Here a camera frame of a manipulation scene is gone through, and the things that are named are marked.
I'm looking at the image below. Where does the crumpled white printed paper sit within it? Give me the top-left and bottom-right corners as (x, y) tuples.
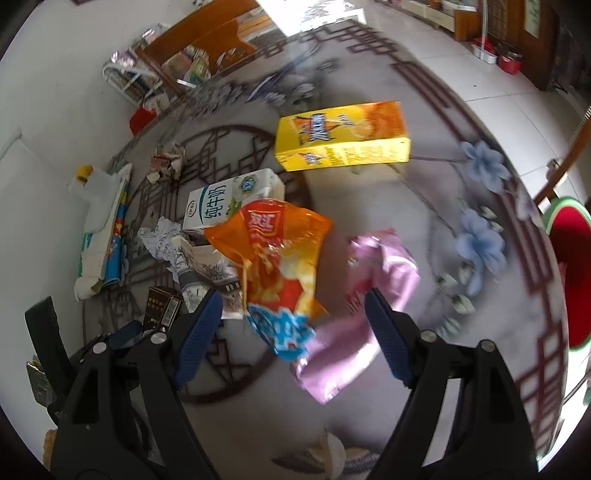
(139, 217), (245, 319)

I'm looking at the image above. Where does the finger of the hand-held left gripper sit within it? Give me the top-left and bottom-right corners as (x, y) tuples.
(108, 320), (144, 352)

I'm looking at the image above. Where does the mop with white base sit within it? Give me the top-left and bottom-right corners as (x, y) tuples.
(471, 0), (500, 65)

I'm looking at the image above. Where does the red bag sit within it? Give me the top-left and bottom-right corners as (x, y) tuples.
(129, 104), (160, 136)

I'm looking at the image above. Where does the white coffee table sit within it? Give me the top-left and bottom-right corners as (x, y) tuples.
(295, 0), (365, 29)

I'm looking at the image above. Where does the yellow drink carton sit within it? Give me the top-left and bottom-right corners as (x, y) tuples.
(274, 100), (411, 172)

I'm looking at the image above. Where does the reddish paper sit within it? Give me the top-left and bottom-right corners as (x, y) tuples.
(147, 142), (186, 183)

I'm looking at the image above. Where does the red bucket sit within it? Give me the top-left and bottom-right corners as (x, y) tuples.
(496, 44), (525, 75)

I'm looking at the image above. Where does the white green milk carton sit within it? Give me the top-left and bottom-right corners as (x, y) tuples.
(182, 168), (287, 234)

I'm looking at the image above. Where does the pink plastic wrapper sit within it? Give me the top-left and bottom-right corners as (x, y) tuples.
(290, 230), (422, 406)

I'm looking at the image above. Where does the orange snack wrapper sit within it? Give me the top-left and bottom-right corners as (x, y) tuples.
(203, 198), (334, 361)

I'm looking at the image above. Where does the dark small box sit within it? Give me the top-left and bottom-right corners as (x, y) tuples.
(145, 286), (183, 330)

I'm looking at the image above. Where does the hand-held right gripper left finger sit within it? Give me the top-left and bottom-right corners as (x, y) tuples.
(50, 289), (223, 480)

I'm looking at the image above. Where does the red bin with green rim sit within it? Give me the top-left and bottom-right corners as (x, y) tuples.
(542, 196), (591, 354)

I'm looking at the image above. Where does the carved wooden chair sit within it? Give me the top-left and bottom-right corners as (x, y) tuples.
(533, 134), (591, 208)

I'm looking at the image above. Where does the white book rack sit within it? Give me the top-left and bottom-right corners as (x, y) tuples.
(102, 25), (171, 109)

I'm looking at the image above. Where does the colourful printed pack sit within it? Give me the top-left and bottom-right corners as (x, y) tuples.
(74, 173), (133, 301)

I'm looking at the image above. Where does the wooden bench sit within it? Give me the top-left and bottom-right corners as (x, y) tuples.
(134, 0), (278, 93)

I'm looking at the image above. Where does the wooden television cabinet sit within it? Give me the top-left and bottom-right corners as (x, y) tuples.
(402, 0), (481, 40)

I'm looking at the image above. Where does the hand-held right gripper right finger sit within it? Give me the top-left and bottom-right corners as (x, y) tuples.
(364, 287), (540, 480)

